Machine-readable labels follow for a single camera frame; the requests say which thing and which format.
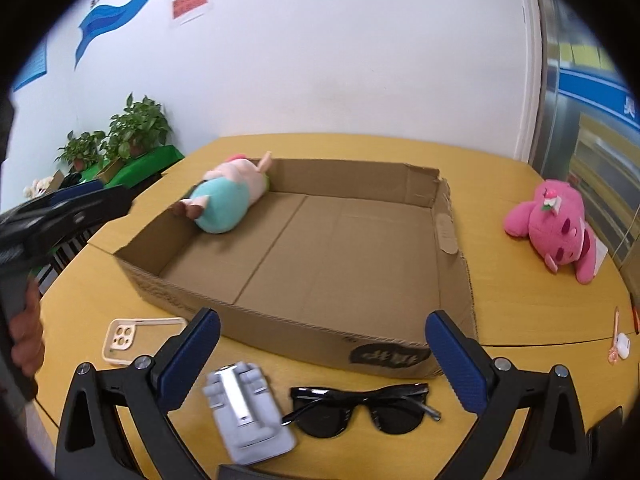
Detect white clear phone case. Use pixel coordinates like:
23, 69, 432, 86
102, 318, 186, 366

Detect black sunglasses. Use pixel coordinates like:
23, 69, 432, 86
280, 382, 443, 439

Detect person's left hand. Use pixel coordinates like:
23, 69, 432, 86
9, 276, 44, 378

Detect potted green plant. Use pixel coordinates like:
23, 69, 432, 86
55, 130, 106, 171
101, 93, 172, 160

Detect grey moai phone stand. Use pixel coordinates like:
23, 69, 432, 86
202, 361, 297, 466

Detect green cloth covered table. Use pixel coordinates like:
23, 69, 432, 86
80, 145, 183, 188

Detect small orange white item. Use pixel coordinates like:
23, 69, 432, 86
608, 307, 630, 365

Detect brown cardboard box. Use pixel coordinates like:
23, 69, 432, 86
116, 159, 477, 378

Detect teal and pink plush toy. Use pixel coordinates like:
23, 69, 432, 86
170, 152, 272, 234

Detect red wall sign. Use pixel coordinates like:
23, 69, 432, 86
171, 0, 209, 22

